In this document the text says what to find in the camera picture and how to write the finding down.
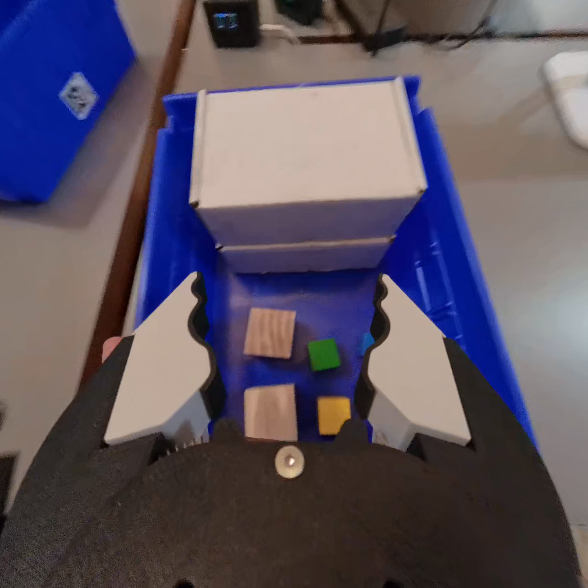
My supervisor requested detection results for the green cube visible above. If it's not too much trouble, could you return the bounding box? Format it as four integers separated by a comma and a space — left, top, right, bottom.
306, 338, 342, 372

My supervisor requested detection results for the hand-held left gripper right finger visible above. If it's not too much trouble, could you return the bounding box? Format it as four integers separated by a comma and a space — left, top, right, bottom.
355, 273, 475, 451

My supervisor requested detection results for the black cube device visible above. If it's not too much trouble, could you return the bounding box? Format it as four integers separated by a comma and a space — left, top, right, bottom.
275, 0, 323, 26

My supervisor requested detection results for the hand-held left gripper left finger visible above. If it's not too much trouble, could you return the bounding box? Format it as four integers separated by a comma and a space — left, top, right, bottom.
104, 271, 226, 448

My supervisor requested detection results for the grey desk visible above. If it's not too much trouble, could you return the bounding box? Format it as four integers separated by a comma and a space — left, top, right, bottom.
122, 0, 588, 533

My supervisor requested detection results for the white document stand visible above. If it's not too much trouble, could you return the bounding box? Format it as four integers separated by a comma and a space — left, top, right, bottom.
542, 51, 588, 150

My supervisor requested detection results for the black battery charger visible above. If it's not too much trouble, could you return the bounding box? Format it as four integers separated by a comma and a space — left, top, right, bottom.
203, 0, 261, 49

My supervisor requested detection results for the white cable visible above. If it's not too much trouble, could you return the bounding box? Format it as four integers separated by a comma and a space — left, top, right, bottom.
259, 24, 299, 44

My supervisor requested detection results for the yellow cube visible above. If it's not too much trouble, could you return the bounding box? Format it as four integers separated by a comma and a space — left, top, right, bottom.
317, 396, 352, 436

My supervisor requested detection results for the blue storage bin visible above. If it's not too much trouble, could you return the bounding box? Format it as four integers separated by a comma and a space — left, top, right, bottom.
133, 76, 538, 453

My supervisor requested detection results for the wooden block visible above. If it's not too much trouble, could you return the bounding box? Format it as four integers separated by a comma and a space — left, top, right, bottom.
243, 307, 298, 360
243, 383, 299, 443

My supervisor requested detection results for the blue bin with white sticker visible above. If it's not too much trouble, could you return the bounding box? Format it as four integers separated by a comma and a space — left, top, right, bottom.
0, 0, 138, 204

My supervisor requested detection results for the white cardboard box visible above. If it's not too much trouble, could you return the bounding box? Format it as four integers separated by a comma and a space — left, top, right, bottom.
216, 235, 398, 275
188, 77, 429, 246

